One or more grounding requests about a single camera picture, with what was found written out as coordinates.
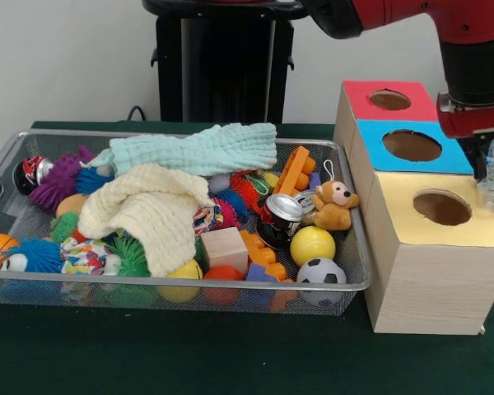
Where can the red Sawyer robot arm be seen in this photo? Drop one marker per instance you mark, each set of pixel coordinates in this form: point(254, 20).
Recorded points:
point(473, 66)

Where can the silver mesh bin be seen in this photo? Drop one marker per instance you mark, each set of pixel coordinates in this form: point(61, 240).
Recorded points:
point(8, 205)

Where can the yellow foam ball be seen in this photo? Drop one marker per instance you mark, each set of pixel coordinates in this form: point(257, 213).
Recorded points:
point(313, 246)

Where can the long orange toy piece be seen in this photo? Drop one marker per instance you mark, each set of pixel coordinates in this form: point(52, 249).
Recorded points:
point(294, 168)

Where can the wooden cube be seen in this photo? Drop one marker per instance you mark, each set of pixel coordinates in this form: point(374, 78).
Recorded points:
point(224, 249)

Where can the wooden box with three holes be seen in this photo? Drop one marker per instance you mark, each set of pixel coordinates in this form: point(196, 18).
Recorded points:
point(428, 288)

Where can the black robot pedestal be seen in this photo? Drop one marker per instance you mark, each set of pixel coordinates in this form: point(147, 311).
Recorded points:
point(222, 82)

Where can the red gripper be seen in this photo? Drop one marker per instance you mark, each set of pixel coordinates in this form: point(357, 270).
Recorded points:
point(477, 121)

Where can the mint green cloth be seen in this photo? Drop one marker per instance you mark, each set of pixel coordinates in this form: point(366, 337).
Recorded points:
point(189, 150)

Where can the cream cloth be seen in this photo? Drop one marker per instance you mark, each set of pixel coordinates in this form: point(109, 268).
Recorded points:
point(148, 210)

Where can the red and black can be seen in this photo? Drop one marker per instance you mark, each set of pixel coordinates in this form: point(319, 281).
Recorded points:
point(278, 218)

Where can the small soccer ball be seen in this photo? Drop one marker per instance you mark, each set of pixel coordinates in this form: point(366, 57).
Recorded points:
point(321, 273)

